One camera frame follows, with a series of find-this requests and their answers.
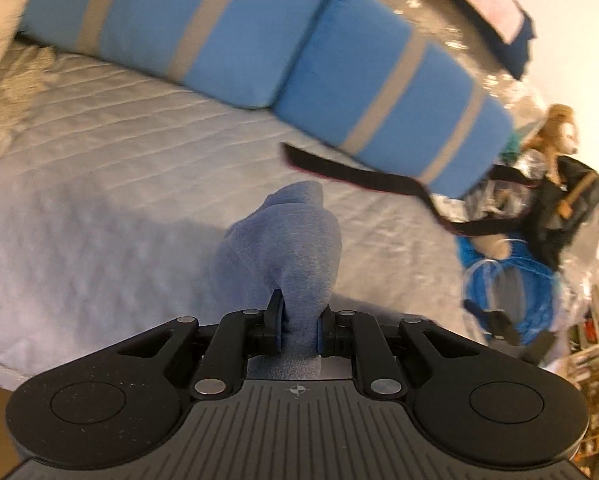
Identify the beige teddy bear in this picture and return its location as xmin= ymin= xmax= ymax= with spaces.
xmin=472 ymin=104 xmax=580 ymax=261

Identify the grey-blue fleece cloth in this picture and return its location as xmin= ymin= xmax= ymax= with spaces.
xmin=207 ymin=180 xmax=343 ymax=381

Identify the blue pillow with grey stripes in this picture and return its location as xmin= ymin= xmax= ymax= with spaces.
xmin=17 ymin=0 xmax=333 ymax=109
xmin=272 ymin=0 xmax=515 ymax=200

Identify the blue cable coil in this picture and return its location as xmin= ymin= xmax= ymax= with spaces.
xmin=454 ymin=237 xmax=563 ymax=348

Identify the navy pillow with pink cover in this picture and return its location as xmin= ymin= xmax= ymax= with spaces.
xmin=414 ymin=0 xmax=537 ymax=81

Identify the black bag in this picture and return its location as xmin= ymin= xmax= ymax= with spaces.
xmin=522 ymin=155 xmax=599 ymax=273

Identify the white cable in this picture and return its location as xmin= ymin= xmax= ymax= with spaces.
xmin=462 ymin=257 xmax=510 ymax=311

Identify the black strap with red edge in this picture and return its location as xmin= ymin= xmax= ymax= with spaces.
xmin=280 ymin=141 xmax=540 ymax=238

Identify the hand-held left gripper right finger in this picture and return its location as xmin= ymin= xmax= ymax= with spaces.
xmin=317 ymin=306 xmax=485 ymax=397

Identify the teal cloth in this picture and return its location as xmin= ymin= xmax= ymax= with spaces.
xmin=499 ymin=132 xmax=525 ymax=158

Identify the cluttered wooden shelf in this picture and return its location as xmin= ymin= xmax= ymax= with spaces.
xmin=564 ymin=280 xmax=599 ymax=480

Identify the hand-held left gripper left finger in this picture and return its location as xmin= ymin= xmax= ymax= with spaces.
xmin=114 ymin=291 xmax=285 ymax=398

